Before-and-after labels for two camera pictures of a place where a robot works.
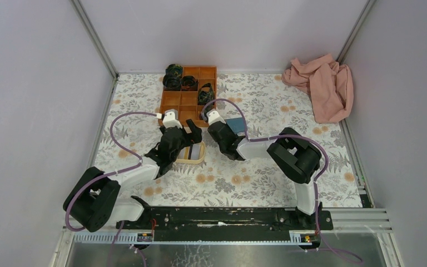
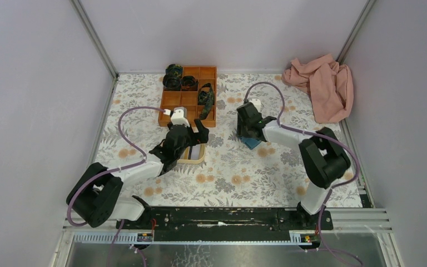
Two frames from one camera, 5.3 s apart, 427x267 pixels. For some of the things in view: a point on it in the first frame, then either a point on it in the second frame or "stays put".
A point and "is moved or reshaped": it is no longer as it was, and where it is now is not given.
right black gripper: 231,130 to 241,130
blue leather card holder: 237,124 is moved or reshaped
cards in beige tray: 195,152 stays put
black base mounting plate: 224,223 stays put
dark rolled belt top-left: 172,83 stays put
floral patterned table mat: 265,149 stays put
